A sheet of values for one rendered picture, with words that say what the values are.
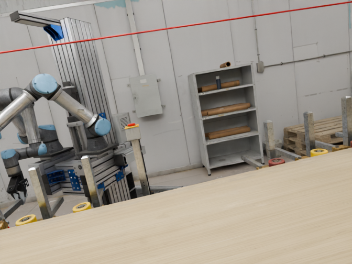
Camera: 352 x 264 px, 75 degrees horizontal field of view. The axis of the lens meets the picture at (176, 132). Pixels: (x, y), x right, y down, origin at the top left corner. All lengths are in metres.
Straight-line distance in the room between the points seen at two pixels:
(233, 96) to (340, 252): 3.39
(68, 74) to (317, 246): 1.90
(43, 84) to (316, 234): 1.43
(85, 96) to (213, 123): 2.43
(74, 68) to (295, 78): 3.51
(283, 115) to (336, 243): 3.69
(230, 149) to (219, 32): 1.91
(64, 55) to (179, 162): 2.55
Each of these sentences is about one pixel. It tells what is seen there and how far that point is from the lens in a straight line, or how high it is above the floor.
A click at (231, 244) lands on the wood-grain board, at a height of 0.90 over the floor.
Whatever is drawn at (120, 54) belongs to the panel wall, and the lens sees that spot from 3.82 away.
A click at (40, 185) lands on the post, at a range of 1.34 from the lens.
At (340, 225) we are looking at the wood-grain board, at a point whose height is 0.90.
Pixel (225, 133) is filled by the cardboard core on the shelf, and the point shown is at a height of 0.57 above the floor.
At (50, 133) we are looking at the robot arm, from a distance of 2.12.
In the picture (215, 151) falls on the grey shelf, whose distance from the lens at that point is 3.99.
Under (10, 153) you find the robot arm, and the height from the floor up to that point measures 1.16.
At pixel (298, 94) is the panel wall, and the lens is 4.48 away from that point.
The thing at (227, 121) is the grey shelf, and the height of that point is 0.70.
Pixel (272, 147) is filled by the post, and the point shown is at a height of 0.95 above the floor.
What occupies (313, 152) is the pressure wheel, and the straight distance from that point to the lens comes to 1.43.
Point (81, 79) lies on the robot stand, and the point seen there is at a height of 1.57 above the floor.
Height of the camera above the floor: 1.36
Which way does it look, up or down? 10 degrees down
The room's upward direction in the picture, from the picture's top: 10 degrees counter-clockwise
